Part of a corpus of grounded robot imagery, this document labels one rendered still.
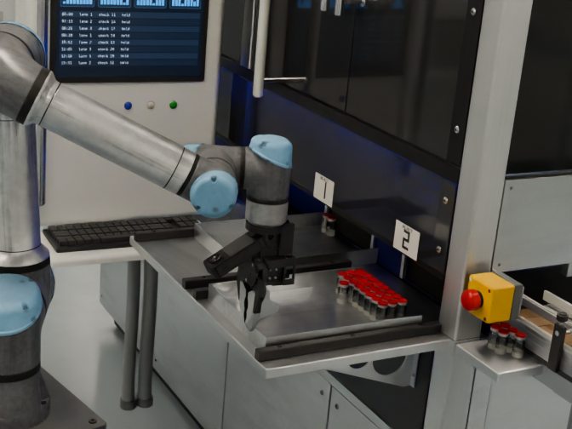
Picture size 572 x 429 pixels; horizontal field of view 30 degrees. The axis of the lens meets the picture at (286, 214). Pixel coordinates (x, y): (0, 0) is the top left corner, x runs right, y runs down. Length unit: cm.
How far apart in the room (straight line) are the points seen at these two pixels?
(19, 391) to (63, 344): 211
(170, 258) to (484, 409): 74
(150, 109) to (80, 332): 149
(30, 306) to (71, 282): 268
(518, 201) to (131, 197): 112
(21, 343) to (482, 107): 90
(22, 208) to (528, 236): 95
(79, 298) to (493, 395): 243
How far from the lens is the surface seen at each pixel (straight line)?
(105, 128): 170
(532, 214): 210
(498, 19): 193
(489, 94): 195
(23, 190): 188
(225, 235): 251
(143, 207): 281
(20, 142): 186
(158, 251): 240
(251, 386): 292
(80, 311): 422
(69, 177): 273
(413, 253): 217
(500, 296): 199
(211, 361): 315
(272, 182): 185
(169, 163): 171
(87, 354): 389
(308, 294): 222
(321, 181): 246
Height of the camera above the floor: 174
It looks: 19 degrees down
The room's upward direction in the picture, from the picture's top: 5 degrees clockwise
